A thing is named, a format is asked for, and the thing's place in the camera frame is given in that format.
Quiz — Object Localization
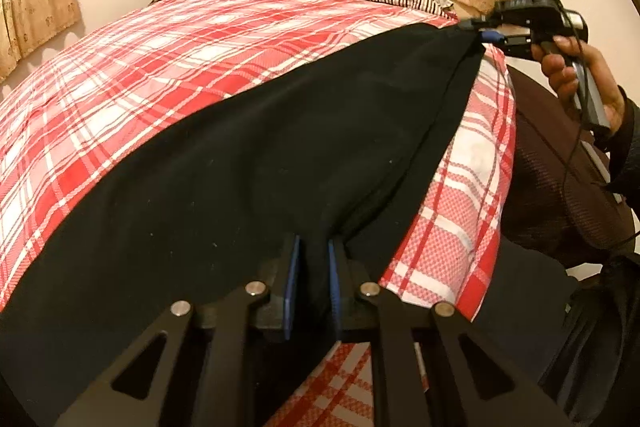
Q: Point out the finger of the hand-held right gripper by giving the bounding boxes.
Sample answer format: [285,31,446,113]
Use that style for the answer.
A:
[480,32,536,58]
[456,19,501,32]

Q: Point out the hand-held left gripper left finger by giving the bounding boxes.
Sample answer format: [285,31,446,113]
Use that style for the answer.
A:
[52,234,303,427]

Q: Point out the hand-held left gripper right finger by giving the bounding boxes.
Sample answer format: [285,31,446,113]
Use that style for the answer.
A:
[327,239,576,427]

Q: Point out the black pants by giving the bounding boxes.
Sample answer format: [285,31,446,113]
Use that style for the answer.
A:
[0,23,488,427]

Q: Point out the person's right forearm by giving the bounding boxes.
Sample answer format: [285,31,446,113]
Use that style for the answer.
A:
[602,84,640,210]

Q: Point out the person's right hand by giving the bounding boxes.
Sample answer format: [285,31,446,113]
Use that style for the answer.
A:
[531,36,627,128]

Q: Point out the dark brown mesh cloth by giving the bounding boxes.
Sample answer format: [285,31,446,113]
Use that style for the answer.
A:
[500,66,632,269]

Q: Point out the red plaid bed sheet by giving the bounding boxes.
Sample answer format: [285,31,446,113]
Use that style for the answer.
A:
[0,0,518,427]

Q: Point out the person's black jacket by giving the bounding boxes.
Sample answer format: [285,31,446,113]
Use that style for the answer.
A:
[480,234,640,427]

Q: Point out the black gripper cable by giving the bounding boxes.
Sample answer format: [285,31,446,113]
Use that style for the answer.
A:
[559,9,640,253]

